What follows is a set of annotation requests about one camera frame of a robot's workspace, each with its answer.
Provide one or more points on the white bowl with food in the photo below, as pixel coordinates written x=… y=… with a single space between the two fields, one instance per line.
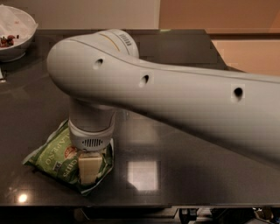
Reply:
x=18 y=24

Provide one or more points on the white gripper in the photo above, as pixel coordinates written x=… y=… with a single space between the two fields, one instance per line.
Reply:
x=91 y=138

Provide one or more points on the green jalapeno chip bag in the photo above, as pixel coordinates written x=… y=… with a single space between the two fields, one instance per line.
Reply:
x=58 y=158

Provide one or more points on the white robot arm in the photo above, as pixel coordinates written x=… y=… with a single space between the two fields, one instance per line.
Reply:
x=102 y=72

